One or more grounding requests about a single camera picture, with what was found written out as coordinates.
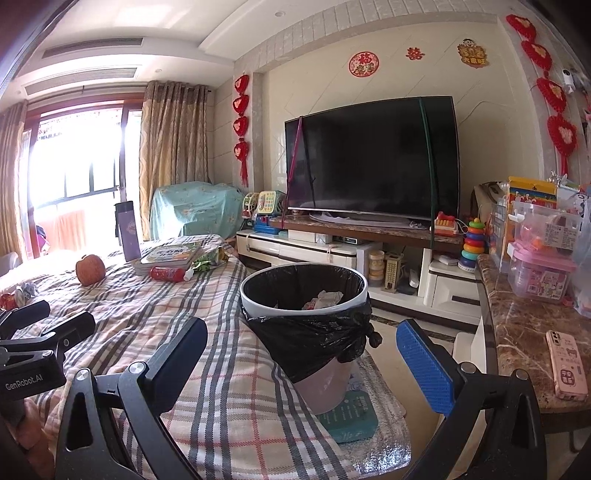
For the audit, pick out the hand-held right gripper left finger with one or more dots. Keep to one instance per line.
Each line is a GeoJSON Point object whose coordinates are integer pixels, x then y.
{"type": "Point", "coordinates": [180, 355]}

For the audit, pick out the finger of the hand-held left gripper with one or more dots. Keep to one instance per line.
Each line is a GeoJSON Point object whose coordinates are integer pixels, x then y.
{"type": "Point", "coordinates": [25, 318]}
{"type": "Point", "coordinates": [60, 332]}

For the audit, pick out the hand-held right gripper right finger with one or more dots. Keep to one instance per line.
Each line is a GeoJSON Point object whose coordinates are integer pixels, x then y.
{"type": "Point", "coordinates": [425, 364]}

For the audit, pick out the white bin with black liner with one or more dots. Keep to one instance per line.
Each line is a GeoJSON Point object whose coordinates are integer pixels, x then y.
{"type": "Point", "coordinates": [318, 387]}

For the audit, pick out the crushed red drink can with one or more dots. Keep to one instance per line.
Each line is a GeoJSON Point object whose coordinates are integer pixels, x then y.
{"type": "Point", "coordinates": [8, 301]}

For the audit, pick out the crushed silver drink can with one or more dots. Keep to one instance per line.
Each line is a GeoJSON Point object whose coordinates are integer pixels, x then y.
{"type": "Point", "coordinates": [27, 290]}

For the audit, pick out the apple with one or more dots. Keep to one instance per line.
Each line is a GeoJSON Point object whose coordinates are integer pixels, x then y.
{"type": "Point", "coordinates": [90, 270]}

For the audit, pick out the plaid blanket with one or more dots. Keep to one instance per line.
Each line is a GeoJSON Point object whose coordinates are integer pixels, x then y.
{"type": "Point", "coordinates": [221, 415]}

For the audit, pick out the red snack wrapper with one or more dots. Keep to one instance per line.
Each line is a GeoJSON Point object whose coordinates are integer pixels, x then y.
{"type": "Point", "coordinates": [168, 274]}

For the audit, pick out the brown marble side table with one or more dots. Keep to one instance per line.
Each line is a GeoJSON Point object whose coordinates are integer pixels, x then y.
{"type": "Point", "coordinates": [517, 341]}

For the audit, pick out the beige grid toy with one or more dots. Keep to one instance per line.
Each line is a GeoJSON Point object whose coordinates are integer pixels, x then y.
{"type": "Point", "coordinates": [395, 272]}

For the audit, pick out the orange hanging cloth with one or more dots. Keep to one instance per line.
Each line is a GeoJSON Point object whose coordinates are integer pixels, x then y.
{"type": "Point", "coordinates": [69, 230]}

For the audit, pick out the green snack bag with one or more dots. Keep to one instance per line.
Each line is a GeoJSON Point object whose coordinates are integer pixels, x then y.
{"type": "Point", "coordinates": [210, 261]}

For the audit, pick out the silver foil mat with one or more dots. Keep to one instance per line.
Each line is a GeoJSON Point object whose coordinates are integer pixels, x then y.
{"type": "Point", "coordinates": [383, 457]}

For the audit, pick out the green children's book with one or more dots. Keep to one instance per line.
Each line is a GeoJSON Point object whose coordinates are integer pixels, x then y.
{"type": "Point", "coordinates": [171, 254]}

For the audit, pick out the stacked yellow snack cups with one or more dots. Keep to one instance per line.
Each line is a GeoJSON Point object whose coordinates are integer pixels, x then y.
{"type": "Point", "coordinates": [376, 267]}

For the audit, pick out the purple thermos bottle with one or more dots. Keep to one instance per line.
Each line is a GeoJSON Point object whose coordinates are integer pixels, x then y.
{"type": "Point", "coordinates": [128, 235]}

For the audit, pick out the white paper bag red print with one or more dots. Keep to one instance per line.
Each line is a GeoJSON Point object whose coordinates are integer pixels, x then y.
{"type": "Point", "coordinates": [323, 299]}

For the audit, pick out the beige curtain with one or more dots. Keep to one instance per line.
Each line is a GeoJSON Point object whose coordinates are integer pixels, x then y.
{"type": "Point", "coordinates": [11, 184]}
{"type": "Point", "coordinates": [175, 147]}

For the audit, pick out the pink phone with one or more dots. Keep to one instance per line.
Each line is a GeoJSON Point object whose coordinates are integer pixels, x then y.
{"type": "Point", "coordinates": [567, 364]}

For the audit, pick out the pink plastic toy box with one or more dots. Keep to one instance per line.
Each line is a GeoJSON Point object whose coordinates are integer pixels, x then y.
{"type": "Point", "coordinates": [540, 277]}

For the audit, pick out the teal covered furniture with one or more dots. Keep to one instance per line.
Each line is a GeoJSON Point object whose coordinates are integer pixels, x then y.
{"type": "Point", "coordinates": [198, 207]}

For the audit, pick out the blue toy cash register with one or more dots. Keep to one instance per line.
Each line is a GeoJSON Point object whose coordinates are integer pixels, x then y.
{"type": "Point", "coordinates": [265, 226]}

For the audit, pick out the white brown television cabinet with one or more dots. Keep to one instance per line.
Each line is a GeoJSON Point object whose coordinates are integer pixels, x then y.
{"type": "Point", "coordinates": [295, 251]}

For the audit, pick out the toy ferris wheel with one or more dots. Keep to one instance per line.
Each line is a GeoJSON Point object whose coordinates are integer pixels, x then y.
{"type": "Point", "coordinates": [249, 205]}

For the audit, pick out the brown cardboard box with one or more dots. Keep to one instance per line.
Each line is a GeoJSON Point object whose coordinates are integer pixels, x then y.
{"type": "Point", "coordinates": [485, 198]}

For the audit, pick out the toy telephone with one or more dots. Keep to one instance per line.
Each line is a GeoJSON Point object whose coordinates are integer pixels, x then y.
{"type": "Point", "coordinates": [270, 203]}

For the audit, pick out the clear plastic storage box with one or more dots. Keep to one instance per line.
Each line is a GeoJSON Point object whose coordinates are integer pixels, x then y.
{"type": "Point", "coordinates": [554, 230]}

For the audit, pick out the sliding glass balcony door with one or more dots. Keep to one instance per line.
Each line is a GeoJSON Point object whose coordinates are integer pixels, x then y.
{"type": "Point", "coordinates": [122, 152]}

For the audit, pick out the colourful toy box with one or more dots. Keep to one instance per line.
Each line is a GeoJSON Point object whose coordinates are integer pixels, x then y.
{"type": "Point", "coordinates": [531, 187]}

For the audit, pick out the black flat television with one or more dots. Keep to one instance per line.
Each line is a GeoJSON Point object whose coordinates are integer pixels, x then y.
{"type": "Point", "coordinates": [369, 161]}

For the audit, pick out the red heart hanging decoration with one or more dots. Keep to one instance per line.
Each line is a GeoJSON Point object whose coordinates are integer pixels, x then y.
{"type": "Point", "coordinates": [561, 134]}
{"type": "Point", "coordinates": [241, 106]}

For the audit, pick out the round red wall sticker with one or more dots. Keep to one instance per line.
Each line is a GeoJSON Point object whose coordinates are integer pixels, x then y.
{"type": "Point", "coordinates": [364, 63]}

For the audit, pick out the red character wall sticker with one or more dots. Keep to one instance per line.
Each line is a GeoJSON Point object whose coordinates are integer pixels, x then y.
{"type": "Point", "coordinates": [415, 53]}

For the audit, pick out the cartoon wall sticker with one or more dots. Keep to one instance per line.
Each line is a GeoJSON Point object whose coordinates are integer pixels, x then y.
{"type": "Point", "coordinates": [473, 54]}

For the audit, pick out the white security camera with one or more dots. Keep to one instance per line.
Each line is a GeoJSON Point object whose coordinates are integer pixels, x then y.
{"type": "Point", "coordinates": [567, 78]}

